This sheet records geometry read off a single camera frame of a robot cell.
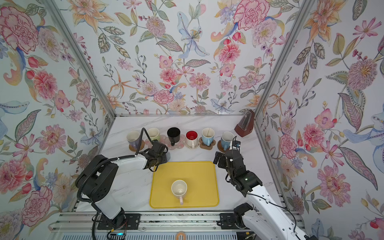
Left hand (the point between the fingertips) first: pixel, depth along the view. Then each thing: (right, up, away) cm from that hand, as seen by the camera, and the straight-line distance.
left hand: (166, 158), depth 96 cm
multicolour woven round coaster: (+21, +8, +8) cm, 24 cm away
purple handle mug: (-24, +12, +7) cm, 28 cm away
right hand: (+33, +5, -16) cm, 37 cm away
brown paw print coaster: (+24, +7, +7) cm, 26 cm away
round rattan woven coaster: (-21, +6, +1) cm, 22 cm away
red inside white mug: (+16, +12, +6) cm, 21 cm away
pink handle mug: (+9, -14, -13) cm, 21 cm away
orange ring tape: (+10, -31, -25) cm, 41 cm away
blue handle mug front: (+27, +15, +8) cm, 32 cm away
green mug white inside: (-10, +15, +8) cm, 20 cm away
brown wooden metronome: (+53, +21, +8) cm, 58 cm away
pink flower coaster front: (-4, +11, +10) cm, 16 cm away
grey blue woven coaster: (+1, +2, -1) cm, 2 cm away
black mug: (+4, +15, +3) cm, 16 cm away
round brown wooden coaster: (+35, +7, +6) cm, 36 cm away
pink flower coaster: (+7, +8, +7) cm, 13 cm away
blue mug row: (+39, +13, +3) cm, 41 cm away
